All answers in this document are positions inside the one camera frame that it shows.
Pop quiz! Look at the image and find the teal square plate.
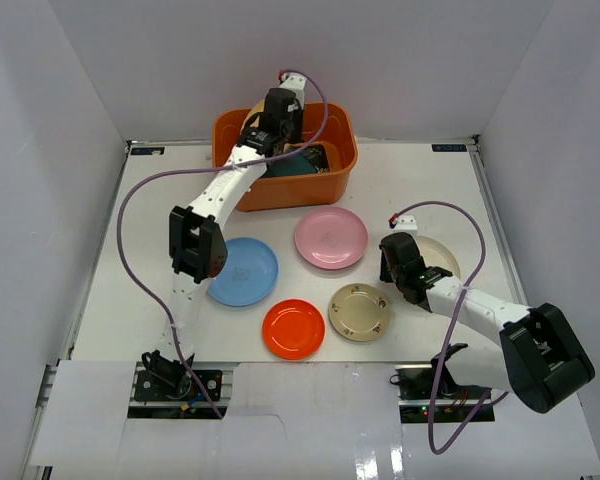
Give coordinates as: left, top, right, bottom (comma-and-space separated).
262, 152, 317, 178

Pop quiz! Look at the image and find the black floral square plate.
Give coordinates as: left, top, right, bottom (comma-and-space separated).
304, 144, 330, 173

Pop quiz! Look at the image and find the yellow round plate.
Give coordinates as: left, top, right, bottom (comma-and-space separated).
242, 99, 265, 128

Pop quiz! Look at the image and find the cream white round plate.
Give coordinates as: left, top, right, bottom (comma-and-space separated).
415, 236, 461, 278

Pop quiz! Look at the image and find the pink round plate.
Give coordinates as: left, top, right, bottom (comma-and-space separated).
294, 206, 369, 270

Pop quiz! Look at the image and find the blue round plate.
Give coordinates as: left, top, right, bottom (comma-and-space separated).
207, 237, 279, 307

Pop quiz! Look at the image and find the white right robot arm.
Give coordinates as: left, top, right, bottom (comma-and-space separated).
379, 232, 595, 413

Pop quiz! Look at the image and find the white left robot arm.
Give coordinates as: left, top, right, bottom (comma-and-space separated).
141, 73, 306, 399

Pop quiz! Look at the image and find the orange plastic bin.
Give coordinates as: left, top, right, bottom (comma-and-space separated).
212, 103, 358, 212

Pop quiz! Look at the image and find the beige floral round plate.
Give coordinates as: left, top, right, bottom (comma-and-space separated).
328, 283, 392, 343

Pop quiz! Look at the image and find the orange round plate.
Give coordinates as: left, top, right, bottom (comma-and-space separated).
262, 299, 326, 361

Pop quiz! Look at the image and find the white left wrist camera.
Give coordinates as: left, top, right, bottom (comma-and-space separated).
279, 71, 307, 92

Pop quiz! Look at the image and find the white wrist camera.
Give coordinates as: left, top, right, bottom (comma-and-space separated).
389, 213, 418, 237
279, 71, 307, 92

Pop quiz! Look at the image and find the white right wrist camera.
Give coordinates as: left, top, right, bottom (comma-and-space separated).
389, 213, 418, 237

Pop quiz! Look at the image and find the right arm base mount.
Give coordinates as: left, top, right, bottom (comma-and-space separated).
390, 364, 496, 424

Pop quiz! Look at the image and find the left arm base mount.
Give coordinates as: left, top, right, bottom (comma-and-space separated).
127, 368, 229, 420

